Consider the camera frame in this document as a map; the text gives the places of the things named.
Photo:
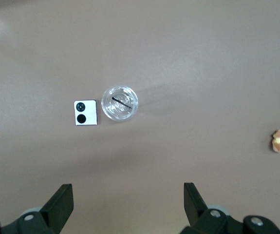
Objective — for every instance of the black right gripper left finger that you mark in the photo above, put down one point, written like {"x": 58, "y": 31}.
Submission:
{"x": 57, "y": 209}

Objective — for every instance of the lilac flip phone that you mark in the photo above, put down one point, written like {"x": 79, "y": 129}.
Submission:
{"x": 86, "y": 112}

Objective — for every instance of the clear glass cup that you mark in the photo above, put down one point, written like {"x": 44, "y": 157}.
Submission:
{"x": 119, "y": 103}

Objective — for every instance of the brown table cover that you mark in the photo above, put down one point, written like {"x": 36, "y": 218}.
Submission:
{"x": 154, "y": 61}

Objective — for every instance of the black stick in glass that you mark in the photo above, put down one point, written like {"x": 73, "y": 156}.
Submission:
{"x": 121, "y": 103}

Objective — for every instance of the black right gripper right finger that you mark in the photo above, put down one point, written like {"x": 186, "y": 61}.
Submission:
{"x": 198, "y": 214}

